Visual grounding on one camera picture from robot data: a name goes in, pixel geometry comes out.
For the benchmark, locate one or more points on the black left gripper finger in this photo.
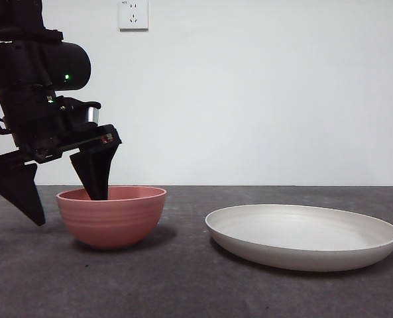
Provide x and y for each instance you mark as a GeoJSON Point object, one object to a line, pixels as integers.
{"type": "Point", "coordinates": [14, 182]}
{"type": "Point", "coordinates": [95, 172]}

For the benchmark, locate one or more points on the red ribbed bowl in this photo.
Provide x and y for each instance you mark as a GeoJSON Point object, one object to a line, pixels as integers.
{"type": "Point", "coordinates": [116, 225]}

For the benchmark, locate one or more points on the white round plate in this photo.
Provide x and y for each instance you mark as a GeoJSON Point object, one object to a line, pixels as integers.
{"type": "Point", "coordinates": [299, 238]}

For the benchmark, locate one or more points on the pale grey camera box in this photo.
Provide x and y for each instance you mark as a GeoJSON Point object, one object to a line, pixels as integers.
{"type": "Point", "coordinates": [92, 114]}

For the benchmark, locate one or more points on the white wall socket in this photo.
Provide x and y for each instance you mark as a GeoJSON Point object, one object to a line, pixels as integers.
{"type": "Point", "coordinates": [133, 16]}

